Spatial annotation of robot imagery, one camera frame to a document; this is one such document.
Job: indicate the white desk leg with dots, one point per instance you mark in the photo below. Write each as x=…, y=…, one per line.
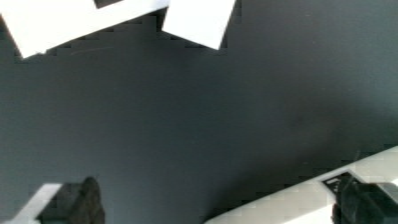
x=196, y=20

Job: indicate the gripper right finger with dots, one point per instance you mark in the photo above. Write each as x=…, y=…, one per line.
x=367, y=203

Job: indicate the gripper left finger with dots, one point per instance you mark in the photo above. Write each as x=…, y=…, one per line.
x=65, y=204

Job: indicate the white desk top tray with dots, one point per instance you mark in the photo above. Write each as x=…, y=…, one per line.
x=301, y=204

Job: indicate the white marker base plate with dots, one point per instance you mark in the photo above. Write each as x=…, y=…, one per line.
x=51, y=21

